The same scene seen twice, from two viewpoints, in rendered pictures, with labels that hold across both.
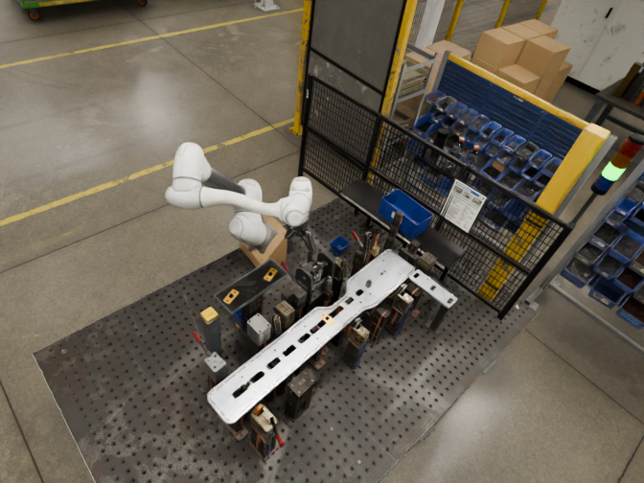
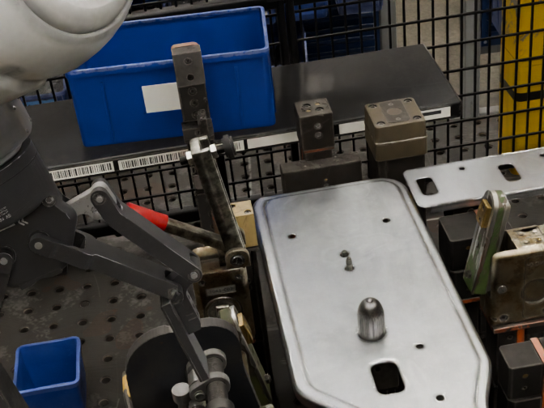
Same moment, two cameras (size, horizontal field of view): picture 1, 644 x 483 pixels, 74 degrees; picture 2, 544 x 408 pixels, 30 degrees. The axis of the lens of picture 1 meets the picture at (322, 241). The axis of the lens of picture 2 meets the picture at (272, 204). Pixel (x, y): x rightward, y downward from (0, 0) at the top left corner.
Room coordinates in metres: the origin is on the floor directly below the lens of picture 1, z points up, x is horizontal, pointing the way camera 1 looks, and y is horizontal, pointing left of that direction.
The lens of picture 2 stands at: (0.93, 0.36, 1.80)
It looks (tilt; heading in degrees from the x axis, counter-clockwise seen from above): 34 degrees down; 319
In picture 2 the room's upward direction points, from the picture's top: 7 degrees counter-clockwise
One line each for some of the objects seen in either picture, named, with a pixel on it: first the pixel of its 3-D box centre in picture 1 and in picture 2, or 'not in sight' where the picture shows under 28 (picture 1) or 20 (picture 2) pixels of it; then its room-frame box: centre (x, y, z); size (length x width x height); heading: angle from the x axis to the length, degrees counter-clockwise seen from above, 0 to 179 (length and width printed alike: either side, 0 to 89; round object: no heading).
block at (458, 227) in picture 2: (406, 303); (473, 303); (1.59, -0.57, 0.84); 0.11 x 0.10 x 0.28; 53
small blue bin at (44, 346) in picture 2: (339, 246); (53, 385); (2.04, -0.13, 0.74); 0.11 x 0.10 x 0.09; 143
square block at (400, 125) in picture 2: (420, 276); (397, 210); (1.78, -0.65, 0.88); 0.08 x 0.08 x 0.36; 53
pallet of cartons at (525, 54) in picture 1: (517, 77); not in sight; (5.88, -2.18, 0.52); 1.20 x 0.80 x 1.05; 136
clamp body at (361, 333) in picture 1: (355, 346); not in sight; (1.21, -0.28, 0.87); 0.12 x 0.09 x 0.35; 53
